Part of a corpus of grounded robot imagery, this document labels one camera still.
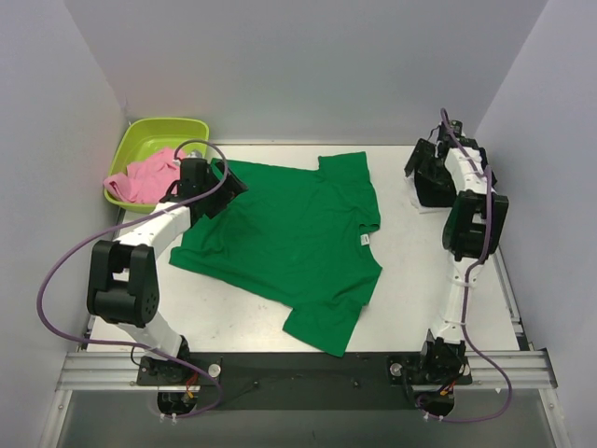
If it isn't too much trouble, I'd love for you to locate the green plastic basin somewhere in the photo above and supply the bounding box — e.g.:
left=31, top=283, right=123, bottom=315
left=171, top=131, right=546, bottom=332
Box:
left=104, top=118, right=209, bottom=215

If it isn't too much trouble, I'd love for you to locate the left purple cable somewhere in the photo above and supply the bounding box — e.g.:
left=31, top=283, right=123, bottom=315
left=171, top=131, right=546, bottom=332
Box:
left=35, top=139, right=230, bottom=419

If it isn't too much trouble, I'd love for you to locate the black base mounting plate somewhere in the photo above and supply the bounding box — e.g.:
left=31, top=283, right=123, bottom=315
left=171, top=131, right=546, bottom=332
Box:
left=136, top=352, right=472, bottom=413

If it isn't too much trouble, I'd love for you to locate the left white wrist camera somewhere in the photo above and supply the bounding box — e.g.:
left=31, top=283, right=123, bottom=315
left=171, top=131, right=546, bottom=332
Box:
left=186, top=149, right=205, bottom=159

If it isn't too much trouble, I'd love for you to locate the black t shirt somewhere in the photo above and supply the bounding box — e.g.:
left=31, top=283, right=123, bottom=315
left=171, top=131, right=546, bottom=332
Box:
left=414, top=173, right=456, bottom=208

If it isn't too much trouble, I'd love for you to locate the green t shirt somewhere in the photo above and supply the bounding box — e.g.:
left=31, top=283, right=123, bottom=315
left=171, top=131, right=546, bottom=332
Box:
left=170, top=152, right=382, bottom=357

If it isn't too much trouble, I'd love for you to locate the aluminium frame rail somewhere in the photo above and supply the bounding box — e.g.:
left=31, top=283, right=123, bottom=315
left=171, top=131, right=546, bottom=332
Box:
left=56, top=350, right=558, bottom=392

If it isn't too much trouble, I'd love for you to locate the pink t shirt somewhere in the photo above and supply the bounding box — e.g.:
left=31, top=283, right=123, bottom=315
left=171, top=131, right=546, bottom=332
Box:
left=103, top=147, right=180, bottom=204

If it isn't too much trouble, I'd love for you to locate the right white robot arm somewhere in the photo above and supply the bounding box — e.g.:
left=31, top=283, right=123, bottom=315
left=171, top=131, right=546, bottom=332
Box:
left=404, top=116, right=509, bottom=383

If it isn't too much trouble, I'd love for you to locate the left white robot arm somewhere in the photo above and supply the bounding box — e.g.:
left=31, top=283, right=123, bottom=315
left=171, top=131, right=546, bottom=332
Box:
left=87, top=159, right=248, bottom=385

